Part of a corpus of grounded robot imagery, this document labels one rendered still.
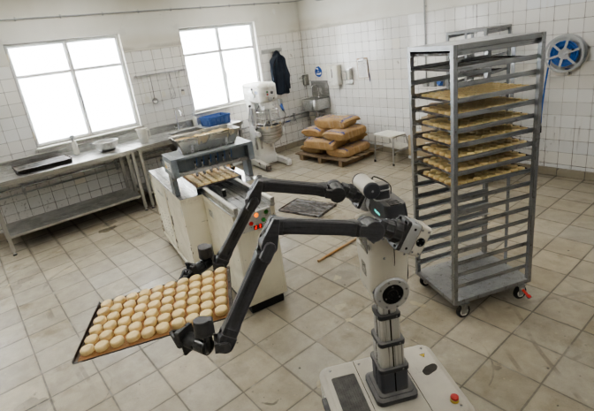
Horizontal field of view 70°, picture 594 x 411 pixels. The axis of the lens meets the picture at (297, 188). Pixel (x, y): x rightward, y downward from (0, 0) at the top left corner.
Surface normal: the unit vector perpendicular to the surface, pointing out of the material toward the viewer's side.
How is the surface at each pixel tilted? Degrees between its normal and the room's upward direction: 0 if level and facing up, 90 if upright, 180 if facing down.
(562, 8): 90
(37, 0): 90
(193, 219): 90
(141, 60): 90
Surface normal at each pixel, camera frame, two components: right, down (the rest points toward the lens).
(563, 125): -0.76, 0.30
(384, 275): 0.21, 0.47
